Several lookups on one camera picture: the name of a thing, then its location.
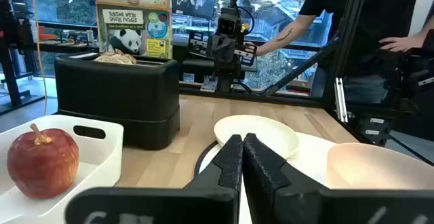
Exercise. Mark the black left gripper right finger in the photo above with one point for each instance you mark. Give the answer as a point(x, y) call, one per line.
point(271, 176)

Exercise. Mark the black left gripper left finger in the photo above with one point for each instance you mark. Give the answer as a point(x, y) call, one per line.
point(217, 169)

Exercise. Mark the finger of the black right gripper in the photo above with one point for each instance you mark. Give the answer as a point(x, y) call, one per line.
point(217, 47)
point(234, 47)

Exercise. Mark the panda cereal box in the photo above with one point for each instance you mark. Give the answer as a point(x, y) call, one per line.
point(135, 23)

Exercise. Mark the toast slice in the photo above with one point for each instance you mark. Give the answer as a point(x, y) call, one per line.
point(115, 58)

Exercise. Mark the red apple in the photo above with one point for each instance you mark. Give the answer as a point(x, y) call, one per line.
point(42, 163)

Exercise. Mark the person's forearm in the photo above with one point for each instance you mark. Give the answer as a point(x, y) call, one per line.
point(285, 37)

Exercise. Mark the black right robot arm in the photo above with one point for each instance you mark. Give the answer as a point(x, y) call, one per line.
point(225, 78)

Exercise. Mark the person's hand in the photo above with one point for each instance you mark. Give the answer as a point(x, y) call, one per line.
point(251, 49)
point(400, 44)

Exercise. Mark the black white-labelled device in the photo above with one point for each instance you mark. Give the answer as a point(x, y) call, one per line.
point(196, 42)

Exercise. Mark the small white plate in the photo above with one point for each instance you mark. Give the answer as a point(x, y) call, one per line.
point(264, 132)

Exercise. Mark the translucent white bowl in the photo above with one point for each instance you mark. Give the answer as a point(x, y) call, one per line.
point(373, 166)

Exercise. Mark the black toaster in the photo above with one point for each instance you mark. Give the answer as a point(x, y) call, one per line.
point(118, 95)

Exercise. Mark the white plastic tray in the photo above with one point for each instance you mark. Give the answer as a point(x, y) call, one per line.
point(101, 156)

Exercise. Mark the person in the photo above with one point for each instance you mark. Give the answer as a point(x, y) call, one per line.
point(383, 30)

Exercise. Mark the black equipment stand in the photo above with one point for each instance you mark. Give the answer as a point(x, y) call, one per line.
point(8, 64)

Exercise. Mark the black diagonal frame strut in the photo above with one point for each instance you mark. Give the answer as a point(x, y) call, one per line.
point(298, 69)

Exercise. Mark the silver metal bracket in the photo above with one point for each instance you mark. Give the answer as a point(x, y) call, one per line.
point(340, 98)

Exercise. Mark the black frame post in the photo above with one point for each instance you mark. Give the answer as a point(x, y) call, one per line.
point(342, 47)

